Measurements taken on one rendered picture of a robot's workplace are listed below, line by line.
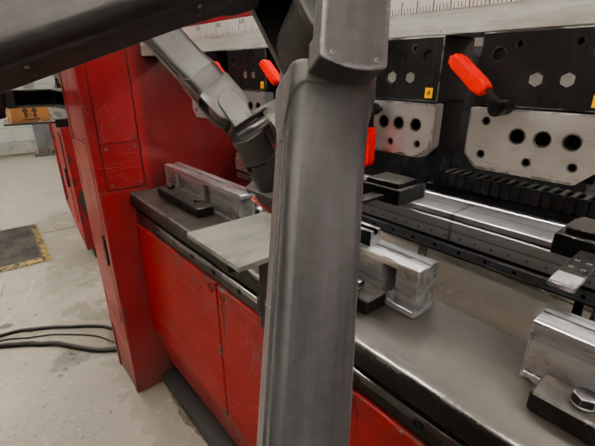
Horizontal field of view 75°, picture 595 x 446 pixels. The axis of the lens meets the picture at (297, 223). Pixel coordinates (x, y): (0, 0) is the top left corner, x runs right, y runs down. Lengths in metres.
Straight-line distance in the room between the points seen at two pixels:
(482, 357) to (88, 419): 1.56
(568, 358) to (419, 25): 0.49
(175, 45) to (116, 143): 0.84
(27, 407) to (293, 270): 1.89
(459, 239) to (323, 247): 0.72
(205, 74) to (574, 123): 0.49
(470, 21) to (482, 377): 0.48
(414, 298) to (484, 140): 0.29
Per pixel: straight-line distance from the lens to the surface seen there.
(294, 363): 0.24
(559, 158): 0.54
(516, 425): 0.60
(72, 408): 1.98
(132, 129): 1.49
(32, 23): 0.26
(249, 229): 0.74
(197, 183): 1.26
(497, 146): 0.56
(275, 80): 0.78
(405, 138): 0.62
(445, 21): 0.60
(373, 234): 0.75
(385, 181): 0.96
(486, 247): 0.91
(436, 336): 0.70
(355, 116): 0.25
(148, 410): 1.85
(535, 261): 0.89
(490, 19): 0.57
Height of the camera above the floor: 1.28
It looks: 22 degrees down
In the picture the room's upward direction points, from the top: straight up
